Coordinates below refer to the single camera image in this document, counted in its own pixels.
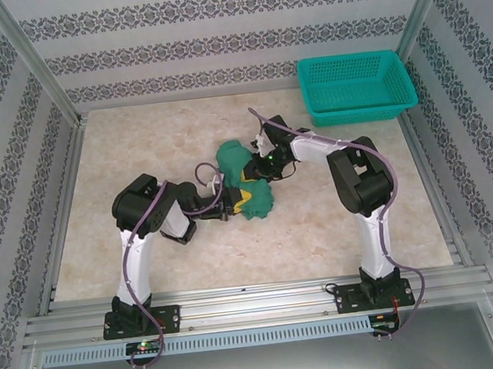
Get green long pants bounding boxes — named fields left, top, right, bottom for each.
left=213, top=136, right=277, bottom=226

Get teal plastic basket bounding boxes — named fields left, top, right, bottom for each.
left=295, top=46, right=420, bottom=130

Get small green circuit board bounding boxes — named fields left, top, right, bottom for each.
left=368, top=311, right=402, bottom=335
left=124, top=338, right=162, bottom=356

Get wide aluminium frame rail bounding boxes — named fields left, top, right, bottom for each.
left=18, top=257, right=493, bottom=351

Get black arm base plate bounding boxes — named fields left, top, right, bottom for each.
left=334, top=276, right=418, bottom=316
left=100, top=303, right=183, bottom=341

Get thin black wire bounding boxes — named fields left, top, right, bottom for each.
left=323, top=272, right=367, bottom=295

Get slotted grey cable duct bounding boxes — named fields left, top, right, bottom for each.
left=40, top=316, right=374, bottom=369

